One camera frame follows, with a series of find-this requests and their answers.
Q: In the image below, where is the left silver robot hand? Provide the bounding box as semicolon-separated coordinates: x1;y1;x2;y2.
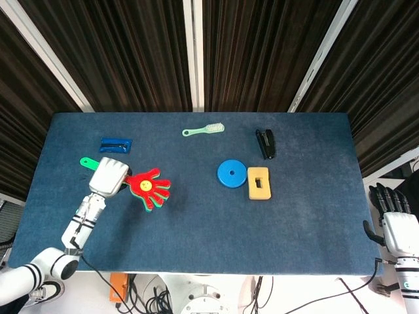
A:
88;156;134;199

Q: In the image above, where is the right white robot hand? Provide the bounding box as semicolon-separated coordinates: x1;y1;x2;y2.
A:
362;182;419;258

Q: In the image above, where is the red green hand-shaped clapper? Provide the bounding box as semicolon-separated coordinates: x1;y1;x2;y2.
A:
79;156;172;213

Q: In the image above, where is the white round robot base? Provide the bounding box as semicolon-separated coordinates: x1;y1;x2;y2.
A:
179;274;232;314

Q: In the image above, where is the blue foil packet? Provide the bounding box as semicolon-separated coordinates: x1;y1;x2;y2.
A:
98;137;134;154

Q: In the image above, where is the dark brown curtain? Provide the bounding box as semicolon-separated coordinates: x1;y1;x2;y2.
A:
0;11;82;202
294;0;419;177
202;0;344;114
18;0;193;113

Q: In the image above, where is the orange box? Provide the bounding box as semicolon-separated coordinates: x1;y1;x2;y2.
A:
109;273;127;302

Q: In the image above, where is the pale green brush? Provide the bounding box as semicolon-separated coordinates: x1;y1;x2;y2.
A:
181;122;226;137

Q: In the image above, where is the blue disc with hole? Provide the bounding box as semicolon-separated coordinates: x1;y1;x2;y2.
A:
216;159;248;189

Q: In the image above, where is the blue table cloth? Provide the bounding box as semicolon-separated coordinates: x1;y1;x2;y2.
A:
6;112;384;278

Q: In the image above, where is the black and white sneaker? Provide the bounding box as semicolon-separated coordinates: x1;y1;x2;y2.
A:
27;280;65;307

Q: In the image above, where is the yellow sponge block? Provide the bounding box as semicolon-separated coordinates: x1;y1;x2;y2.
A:
247;166;272;200

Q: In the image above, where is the black stapler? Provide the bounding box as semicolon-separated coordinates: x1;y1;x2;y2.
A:
255;128;277;160

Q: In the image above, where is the black cable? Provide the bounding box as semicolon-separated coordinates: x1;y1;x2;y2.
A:
287;257;399;314
70;225;135;314

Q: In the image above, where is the white table frame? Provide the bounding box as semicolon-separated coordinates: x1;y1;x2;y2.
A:
75;268;380;283

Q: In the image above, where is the white post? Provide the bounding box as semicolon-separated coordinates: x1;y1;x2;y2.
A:
287;0;361;114
0;0;96;114
182;0;206;113

